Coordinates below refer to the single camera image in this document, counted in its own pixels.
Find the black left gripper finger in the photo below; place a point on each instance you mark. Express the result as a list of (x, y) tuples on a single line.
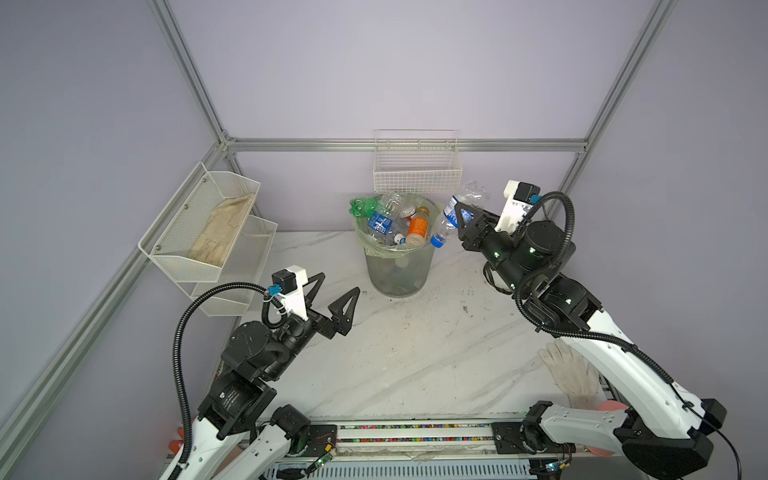
[(342, 311), (312, 288)]

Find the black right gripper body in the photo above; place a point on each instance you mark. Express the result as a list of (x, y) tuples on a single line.
[(492, 248)]

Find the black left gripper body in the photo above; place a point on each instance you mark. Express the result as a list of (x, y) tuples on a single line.
[(295, 333)]

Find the orange label bottle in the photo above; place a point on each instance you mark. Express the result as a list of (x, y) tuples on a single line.
[(418, 227)]

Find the clear bottle blue label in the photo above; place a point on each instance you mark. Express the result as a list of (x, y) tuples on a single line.
[(395, 236)]

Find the small blue label bottle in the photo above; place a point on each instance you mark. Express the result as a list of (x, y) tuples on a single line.
[(387, 209)]

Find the green soda bottle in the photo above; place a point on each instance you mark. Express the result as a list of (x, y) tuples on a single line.
[(362, 207)]

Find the red white label bottle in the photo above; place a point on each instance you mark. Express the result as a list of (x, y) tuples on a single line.
[(408, 210)]

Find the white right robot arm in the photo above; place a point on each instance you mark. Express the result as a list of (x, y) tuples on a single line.
[(665, 431)]

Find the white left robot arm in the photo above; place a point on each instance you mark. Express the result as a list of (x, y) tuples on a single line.
[(227, 437)]

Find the green lined trash bin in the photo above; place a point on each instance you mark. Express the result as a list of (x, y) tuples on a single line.
[(398, 271)]

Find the beige cloth in shelf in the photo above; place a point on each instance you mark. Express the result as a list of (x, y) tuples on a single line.
[(213, 244)]

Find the white two-tier mesh shelf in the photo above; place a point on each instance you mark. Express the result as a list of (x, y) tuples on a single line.
[(168, 241)]

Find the white knit glove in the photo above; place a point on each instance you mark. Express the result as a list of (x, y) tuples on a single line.
[(575, 377)]

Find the pink watering can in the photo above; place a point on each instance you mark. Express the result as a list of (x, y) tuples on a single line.
[(606, 408)]

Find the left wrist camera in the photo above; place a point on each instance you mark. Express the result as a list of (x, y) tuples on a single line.
[(290, 282)]

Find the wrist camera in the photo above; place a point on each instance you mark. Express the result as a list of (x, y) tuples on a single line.
[(520, 198), (290, 282)]

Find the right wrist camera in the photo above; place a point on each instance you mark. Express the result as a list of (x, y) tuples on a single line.
[(520, 198)]

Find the white wire wall basket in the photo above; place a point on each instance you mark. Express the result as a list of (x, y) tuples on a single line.
[(417, 161)]

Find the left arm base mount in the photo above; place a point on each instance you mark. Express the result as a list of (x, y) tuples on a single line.
[(312, 441)]

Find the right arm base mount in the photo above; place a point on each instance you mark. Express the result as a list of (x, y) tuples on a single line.
[(516, 438)]

